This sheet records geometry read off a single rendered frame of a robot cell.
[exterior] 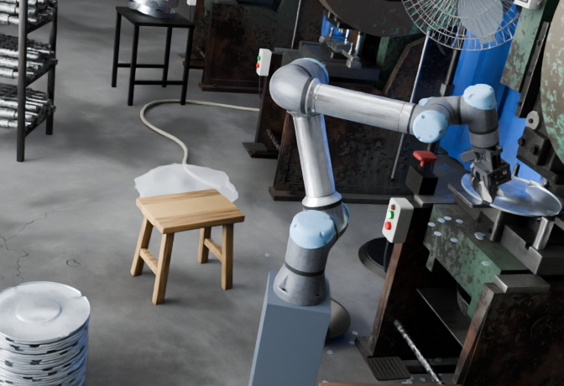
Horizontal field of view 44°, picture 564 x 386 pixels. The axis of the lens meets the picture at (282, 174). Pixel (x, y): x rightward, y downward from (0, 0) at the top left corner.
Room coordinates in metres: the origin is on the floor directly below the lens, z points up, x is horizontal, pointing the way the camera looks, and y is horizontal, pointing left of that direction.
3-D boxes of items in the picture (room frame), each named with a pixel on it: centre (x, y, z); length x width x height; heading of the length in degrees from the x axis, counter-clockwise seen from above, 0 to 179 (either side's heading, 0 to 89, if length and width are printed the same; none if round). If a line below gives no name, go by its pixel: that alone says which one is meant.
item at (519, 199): (1.92, -0.67, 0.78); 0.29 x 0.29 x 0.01
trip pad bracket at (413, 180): (2.17, -0.46, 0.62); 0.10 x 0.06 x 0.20; 21
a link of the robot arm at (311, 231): (1.73, -0.11, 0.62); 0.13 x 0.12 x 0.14; 162
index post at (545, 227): (1.75, -0.73, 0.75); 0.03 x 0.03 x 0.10; 21
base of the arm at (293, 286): (1.72, -0.11, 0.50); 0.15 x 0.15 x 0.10
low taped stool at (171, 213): (2.36, 0.31, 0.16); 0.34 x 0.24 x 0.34; 128
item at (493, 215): (1.90, -0.62, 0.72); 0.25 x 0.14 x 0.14; 111
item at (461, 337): (1.97, -0.80, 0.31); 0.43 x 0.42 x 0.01; 21
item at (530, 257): (1.96, -0.79, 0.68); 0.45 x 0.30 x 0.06; 21
